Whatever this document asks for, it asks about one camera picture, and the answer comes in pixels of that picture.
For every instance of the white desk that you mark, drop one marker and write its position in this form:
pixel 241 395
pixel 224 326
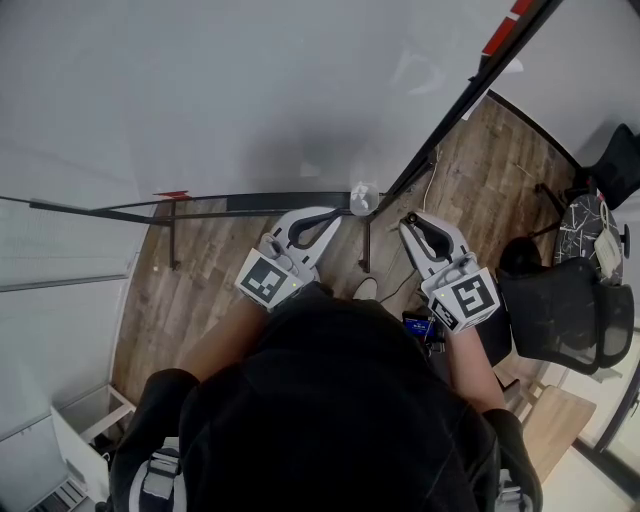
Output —
pixel 60 465

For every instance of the black mesh office chair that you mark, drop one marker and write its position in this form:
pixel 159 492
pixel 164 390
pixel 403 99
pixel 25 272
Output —
pixel 560 310

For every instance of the person's white shoe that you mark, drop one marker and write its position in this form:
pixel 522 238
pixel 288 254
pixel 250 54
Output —
pixel 365 289

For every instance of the person's left forearm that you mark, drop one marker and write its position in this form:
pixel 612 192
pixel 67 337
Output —
pixel 225 340

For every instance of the white desk phone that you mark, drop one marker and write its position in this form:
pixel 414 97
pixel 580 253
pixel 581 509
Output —
pixel 607 245

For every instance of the black whiteboard stand leg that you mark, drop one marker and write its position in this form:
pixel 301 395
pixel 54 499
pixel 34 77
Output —
pixel 173 235
pixel 366 245

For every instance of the translucent white plastic cup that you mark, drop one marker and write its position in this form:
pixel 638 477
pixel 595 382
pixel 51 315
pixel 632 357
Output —
pixel 364 199

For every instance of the light wooden table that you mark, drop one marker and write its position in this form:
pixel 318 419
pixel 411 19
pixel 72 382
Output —
pixel 555 430

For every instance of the black metal frame bar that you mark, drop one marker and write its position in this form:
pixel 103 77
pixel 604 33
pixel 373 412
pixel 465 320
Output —
pixel 465 100

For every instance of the large white whiteboard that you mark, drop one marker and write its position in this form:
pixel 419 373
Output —
pixel 200 90

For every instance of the person's right forearm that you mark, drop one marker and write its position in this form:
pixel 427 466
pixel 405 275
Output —
pixel 472 370

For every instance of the black device with blue screen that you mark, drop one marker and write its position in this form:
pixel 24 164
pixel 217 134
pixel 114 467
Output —
pixel 417 325

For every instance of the black whiteboard tray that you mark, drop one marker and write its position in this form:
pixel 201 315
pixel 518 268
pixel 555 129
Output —
pixel 285 201

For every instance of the round black marble table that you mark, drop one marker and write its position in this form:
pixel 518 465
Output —
pixel 575 230

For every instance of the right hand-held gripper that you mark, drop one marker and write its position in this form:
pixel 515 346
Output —
pixel 467 297

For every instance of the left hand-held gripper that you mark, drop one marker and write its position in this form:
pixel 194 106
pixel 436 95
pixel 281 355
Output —
pixel 262 282

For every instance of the person's black shirt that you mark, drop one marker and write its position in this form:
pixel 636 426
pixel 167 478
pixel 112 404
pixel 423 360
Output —
pixel 325 415

